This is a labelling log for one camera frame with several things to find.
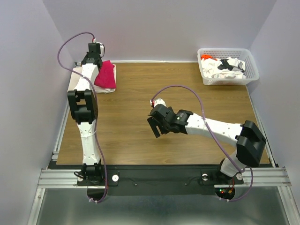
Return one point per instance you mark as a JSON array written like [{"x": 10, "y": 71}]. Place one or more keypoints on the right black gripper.
[{"x": 153, "y": 123}]

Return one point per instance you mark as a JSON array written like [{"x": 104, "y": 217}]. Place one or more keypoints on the pink t-shirt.
[{"x": 105, "y": 78}]

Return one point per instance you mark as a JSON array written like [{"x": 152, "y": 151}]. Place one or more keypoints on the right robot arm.
[{"x": 246, "y": 138}]

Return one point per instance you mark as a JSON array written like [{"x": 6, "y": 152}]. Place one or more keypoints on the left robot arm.
[{"x": 84, "y": 110}]

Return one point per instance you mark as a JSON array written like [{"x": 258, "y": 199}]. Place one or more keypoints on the folded white t-shirt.
[{"x": 75, "y": 78}]

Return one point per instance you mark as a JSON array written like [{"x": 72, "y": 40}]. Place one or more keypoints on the white crumpled shirt in basket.
[{"x": 210, "y": 69}]

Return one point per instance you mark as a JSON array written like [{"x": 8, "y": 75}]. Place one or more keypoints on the orange garment in basket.
[{"x": 205, "y": 57}]

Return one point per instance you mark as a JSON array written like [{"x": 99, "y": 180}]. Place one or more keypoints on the black white garment in basket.
[{"x": 225, "y": 65}]

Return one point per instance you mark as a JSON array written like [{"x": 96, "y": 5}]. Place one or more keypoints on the white plastic basket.
[{"x": 245, "y": 55}]

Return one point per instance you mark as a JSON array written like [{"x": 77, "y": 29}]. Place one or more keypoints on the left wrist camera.
[{"x": 101, "y": 47}]

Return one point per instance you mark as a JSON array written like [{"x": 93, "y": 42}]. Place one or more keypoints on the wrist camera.
[
  {"x": 158, "y": 101},
  {"x": 101, "y": 47}
]

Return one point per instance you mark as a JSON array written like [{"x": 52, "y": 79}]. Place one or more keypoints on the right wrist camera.
[{"x": 158, "y": 101}]

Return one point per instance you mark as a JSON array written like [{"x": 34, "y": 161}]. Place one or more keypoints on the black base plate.
[{"x": 162, "y": 180}]

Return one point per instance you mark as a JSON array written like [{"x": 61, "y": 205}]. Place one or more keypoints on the aluminium frame rail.
[{"x": 262, "y": 177}]

